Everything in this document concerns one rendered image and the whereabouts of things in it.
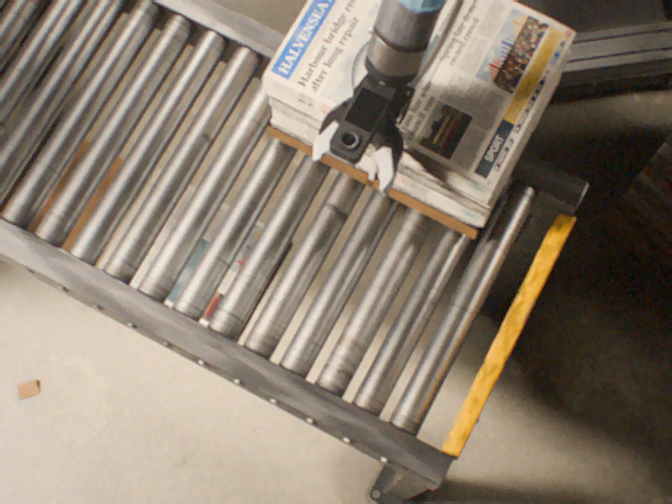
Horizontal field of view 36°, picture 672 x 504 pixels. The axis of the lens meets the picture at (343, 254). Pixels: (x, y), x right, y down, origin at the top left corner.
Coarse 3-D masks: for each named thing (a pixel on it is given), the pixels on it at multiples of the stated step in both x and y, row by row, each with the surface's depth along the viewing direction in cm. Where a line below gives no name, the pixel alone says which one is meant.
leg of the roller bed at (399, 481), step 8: (392, 480) 217; (400, 480) 185; (408, 480) 177; (392, 488) 216; (400, 488) 204; (408, 488) 193; (416, 488) 184; (424, 488) 175; (392, 496) 236; (400, 496) 226; (408, 496) 213
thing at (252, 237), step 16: (192, 192) 253; (176, 208) 252; (224, 208) 253; (128, 224) 251; (256, 224) 251; (160, 240) 250; (208, 240) 251; (192, 256) 249; (240, 256) 249; (144, 272) 248; (176, 288) 247; (224, 288) 247; (208, 320) 245
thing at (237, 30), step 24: (168, 0) 180; (192, 0) 180; (192, 24) 180; (216, 24) 179; (240, 24) 179; (264, 48) 177; (264, 72) 184; (528, 168) 172; (552, 168) 172; (504, 192) 180; (552, 192) 171; (576, 192) 171; (552, 216) 179
